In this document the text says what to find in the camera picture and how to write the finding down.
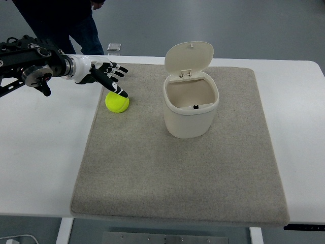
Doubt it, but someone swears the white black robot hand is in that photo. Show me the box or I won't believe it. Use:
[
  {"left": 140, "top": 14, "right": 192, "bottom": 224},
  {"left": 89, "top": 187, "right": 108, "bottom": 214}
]
[{"left": 64, "top": 55, "right": 128, "bottom": 98}]

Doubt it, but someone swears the yellow tennis ball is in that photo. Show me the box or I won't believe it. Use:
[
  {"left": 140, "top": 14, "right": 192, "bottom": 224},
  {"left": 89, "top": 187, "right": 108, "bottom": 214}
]
[{"left": 105, "top": 91, "right": 129, "bottom": 113}]

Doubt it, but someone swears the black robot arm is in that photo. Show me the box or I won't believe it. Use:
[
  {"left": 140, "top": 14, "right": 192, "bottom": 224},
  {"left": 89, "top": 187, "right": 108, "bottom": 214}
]
[{"left": 1, "top": 35, "right": 73, "bottom": 97}]

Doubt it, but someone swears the small clear floor object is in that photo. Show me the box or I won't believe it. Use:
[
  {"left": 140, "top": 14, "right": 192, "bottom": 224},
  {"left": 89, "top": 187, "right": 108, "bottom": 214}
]
[{"left": 107, "top": 43, "right": 121, "bottom": 52}]

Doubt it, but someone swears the person in blue jeans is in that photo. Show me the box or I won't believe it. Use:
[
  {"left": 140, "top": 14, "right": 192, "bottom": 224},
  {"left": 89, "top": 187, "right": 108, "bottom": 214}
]
[{"left": 13, "top": 0, "right": 104, "bottom": 55}]

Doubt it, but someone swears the cream bin with lid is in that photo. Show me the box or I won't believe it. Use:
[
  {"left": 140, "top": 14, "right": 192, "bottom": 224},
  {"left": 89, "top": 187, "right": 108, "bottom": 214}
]
[{"left": 162, "top": 41, "right": 219, "bottom": 139}]

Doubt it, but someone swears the beige felt mat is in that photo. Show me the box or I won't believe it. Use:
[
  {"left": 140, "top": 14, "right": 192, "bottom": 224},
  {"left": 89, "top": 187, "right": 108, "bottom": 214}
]
[{"left": 70, "top": 64, "right": 289, "bottom": 227}]

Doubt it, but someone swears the white left table leg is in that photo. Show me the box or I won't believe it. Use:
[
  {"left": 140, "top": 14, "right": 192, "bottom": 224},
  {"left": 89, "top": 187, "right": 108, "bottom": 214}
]
[{"left": 56, "top": 218, "right": 74, "bottom": 244}]

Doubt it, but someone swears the white table leg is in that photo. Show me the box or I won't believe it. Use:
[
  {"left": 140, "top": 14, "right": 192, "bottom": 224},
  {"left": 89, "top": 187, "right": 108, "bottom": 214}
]
[
  {"left": 56, "top": 218, "right": 74, "bottom": 244},
  {"left": 249, "top": 227, "right": 264, "bottom": 244}
]

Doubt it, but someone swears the white object bottom left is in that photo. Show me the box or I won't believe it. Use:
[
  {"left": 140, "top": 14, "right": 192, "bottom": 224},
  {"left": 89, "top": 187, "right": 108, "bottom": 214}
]
[{"left": 0, "top": 234, "right": 38, "bottom": 244}]

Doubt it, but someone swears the white right table leg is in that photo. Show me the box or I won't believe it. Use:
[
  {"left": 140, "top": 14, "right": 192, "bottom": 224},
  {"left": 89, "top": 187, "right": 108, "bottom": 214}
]
[{"left": 249, "top": 227, "right": 264, "bottom": 244}]

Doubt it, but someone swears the black desk control panel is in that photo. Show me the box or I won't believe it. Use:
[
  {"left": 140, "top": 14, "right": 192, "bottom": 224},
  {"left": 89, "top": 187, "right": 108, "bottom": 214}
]
[{"left": 283, "top": 224, "right": 325, "bottom": 232}]

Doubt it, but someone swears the grey metal base plate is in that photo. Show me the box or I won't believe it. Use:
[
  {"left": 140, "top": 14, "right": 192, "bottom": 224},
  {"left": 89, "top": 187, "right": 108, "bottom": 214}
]
[{"left": 102, "top": 232, "right": 229, "bottom": 244}]

